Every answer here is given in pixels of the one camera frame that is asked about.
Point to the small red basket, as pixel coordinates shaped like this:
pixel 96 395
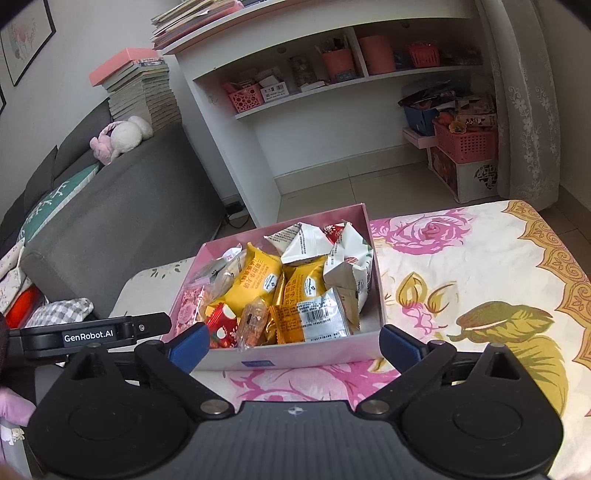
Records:
pixel 424 54

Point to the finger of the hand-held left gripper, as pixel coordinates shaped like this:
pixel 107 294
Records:
pixel 152 325

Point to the blue box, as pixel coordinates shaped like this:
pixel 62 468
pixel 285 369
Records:
pixel 418 120

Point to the white triangular snack packet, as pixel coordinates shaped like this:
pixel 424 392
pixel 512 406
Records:
pixel 300 240

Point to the pink plastic crate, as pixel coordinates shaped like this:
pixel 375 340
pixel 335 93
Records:
pixel 466 143

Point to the white bookshelf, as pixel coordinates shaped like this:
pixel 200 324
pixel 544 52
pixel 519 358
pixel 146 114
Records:
pixel 221 152

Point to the white lace curtain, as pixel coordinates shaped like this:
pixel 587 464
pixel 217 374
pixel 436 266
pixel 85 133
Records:
pixel 526 115

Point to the orange pen cup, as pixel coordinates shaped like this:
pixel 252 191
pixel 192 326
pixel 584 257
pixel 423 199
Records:
pixel 338 64

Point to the stack of books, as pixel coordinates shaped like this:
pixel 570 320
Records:
pixel 143 97

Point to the clear bread packet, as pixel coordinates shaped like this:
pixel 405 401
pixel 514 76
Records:
pixel 224 272

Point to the large framed wall picture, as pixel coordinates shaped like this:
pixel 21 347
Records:
pixel 23 41

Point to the pink tray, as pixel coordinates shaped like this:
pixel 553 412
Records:
pixel 418 140

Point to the pink cardboard box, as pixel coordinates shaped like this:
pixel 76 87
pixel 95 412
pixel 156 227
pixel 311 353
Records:
pixel 300 355

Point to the white nut packet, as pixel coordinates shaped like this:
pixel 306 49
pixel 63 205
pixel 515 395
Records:
pixel 353 244

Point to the grey checkered pillow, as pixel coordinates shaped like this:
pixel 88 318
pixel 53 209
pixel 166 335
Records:
pixel 60 311

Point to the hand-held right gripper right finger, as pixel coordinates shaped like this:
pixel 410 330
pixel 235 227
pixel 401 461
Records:
pixel 399 346

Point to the white decorated storage box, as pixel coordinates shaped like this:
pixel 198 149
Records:
pixel 480 182

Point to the cream white snack packet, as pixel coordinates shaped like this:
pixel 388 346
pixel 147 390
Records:
pixel 344 286

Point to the pale pink snack packet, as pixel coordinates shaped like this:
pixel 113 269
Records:
pixel 205 274

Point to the pink cloth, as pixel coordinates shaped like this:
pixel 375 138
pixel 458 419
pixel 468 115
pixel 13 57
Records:
pixel 16 406

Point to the white labelled box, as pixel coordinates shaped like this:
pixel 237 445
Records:
pixel 273 90

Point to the small clear brown snack packet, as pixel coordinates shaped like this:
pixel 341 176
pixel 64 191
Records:
pixel 253 323

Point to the pink white plush toy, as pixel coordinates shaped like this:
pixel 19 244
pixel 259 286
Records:
pixel 124 138

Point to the white floral cloth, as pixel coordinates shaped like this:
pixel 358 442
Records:
pixel 11 277

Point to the black plastic bag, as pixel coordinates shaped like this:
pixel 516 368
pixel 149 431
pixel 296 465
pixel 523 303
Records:
pixel 425 97

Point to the pile of flat books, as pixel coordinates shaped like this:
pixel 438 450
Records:
pixel 194 21

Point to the glass jar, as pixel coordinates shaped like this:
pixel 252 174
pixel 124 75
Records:
pixel 301 71

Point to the printed cardboard box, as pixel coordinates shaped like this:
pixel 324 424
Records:
pixel 475 113

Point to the teal cushion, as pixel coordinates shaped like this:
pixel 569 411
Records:
pixel 51 203

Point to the power strip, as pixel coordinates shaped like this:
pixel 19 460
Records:
pixel 235 211

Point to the floral tablecloth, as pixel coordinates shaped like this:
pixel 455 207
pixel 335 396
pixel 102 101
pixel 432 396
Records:
pixel 485 277

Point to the small pink perforated basket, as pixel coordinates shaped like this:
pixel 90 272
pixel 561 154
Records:
pixel 247 99

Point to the red snack packet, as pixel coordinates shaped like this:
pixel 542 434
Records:
pixel 332 232
pixel 221 323

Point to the grey sofa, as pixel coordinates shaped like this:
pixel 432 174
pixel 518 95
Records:
pixel 138 207

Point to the red cloth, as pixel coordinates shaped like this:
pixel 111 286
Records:
pixel 23 307

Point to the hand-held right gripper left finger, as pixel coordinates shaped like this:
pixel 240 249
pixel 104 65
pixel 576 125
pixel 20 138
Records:
pixel 189 346

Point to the pink flowered snack packet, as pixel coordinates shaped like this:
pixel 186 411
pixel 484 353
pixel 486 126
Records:
pixel 187 309

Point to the golden orange snack packet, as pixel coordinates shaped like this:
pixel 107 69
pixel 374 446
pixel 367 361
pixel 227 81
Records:
pixel 318 318

